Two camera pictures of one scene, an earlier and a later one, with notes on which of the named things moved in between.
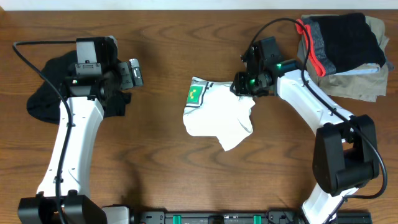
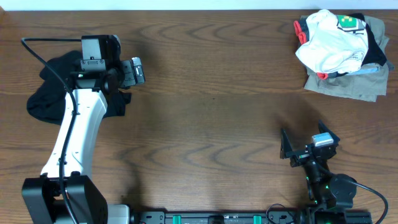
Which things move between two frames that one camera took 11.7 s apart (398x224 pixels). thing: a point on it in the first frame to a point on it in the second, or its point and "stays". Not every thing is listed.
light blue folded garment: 367,68 stays
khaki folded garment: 364,86 stays
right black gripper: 241,89 to 300,157
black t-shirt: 44,100 stays
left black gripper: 127,82 stays
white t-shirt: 214,109 to 337,43
